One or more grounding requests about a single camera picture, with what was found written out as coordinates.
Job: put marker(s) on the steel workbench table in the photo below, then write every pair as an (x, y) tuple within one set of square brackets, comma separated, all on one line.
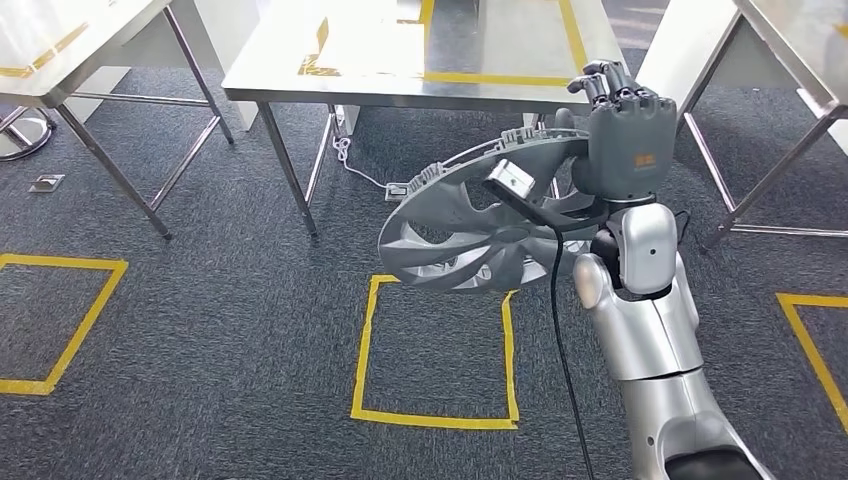
[(371, 60)]

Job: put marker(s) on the grey wheel hubcap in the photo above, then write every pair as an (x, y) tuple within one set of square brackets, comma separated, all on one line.
[(430, 205)]

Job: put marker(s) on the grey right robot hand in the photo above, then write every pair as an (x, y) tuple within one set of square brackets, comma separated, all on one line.
[(632, 146)]

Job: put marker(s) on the white cabinet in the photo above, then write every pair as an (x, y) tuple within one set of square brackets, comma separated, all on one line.
[(225, 40)]

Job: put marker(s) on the steel frame table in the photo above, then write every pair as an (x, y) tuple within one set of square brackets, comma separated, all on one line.
[(66, 26), (795, 26)]

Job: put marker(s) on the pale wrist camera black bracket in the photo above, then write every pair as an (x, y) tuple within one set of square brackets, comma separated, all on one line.
[(510, 177)]

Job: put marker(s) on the steel floor plate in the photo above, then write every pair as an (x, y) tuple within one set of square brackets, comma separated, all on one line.
[(46, 183)]

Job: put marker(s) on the steel pole with round base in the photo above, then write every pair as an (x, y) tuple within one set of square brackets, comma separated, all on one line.
[(26, 136)]

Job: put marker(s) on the white floor outlet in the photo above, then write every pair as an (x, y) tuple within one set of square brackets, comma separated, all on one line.
[(396, 192)]

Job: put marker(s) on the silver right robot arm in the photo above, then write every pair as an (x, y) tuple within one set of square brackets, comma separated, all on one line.
[(649, 331)]

